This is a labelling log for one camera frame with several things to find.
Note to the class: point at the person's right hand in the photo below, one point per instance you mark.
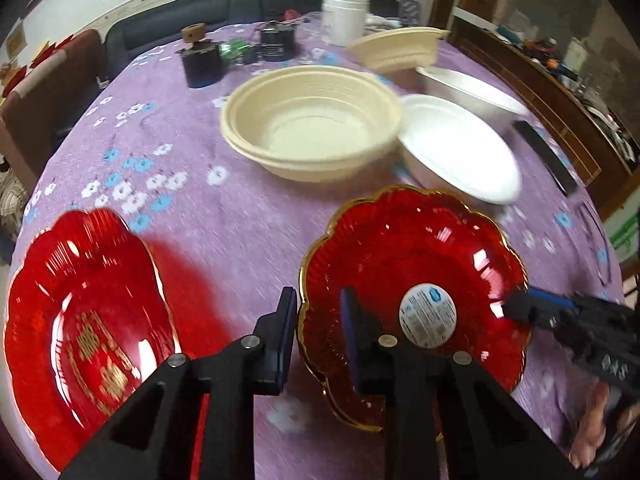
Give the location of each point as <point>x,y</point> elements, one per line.
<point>590,425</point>

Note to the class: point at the grey perforated stand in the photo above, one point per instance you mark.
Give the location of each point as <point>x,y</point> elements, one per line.
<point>411,9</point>

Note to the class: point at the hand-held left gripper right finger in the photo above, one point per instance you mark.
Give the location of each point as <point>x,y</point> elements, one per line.
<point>350,332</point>

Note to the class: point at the dark blue sofa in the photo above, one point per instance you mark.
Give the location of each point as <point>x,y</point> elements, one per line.
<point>165,22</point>

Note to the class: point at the brown chair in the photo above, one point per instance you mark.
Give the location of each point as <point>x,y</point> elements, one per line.
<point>55,95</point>

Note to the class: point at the yellow wall plaque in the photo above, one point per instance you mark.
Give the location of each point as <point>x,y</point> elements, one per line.
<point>16,40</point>

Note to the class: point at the white and green box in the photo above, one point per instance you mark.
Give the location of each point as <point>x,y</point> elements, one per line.
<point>625,237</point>

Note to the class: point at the patterned cushion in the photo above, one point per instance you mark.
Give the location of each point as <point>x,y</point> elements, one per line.
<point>10,205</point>

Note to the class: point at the white cloth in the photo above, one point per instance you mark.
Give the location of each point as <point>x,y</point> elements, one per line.
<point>380,20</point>

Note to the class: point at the green crumpled wrapper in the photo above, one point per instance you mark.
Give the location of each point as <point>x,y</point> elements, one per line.
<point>235,51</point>

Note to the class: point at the white foam bowl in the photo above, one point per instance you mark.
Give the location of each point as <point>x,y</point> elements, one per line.
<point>475,90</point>
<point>460,150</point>

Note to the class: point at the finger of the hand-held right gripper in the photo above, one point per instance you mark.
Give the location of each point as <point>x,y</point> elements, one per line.
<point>522,307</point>

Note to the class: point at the black cylindrical motor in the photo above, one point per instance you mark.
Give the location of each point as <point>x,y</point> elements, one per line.
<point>277,45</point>

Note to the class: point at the red scalloped plate with sticker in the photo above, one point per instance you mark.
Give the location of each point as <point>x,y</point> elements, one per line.
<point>400,240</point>

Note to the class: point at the black flat remote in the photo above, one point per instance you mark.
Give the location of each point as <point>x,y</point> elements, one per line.
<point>547,160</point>

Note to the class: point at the red plate with gold characters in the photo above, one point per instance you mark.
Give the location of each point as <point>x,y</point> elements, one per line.
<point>75,320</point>

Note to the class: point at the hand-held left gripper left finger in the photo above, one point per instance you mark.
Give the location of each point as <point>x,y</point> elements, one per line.
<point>287,332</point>

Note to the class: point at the black motor with wooden spool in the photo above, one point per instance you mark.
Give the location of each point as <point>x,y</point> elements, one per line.
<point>200,65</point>

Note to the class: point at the cream plastic bowl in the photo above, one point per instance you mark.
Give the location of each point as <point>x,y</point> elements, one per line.
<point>290,170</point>
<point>310,115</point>
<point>395,47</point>

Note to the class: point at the white plastic jar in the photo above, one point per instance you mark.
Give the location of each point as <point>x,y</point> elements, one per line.
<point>345,20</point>

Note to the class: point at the purple floral tablecloth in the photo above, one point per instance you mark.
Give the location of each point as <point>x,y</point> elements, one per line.
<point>220,240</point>

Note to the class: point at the wooden cabinet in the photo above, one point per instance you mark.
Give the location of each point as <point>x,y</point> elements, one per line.
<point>550,60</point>

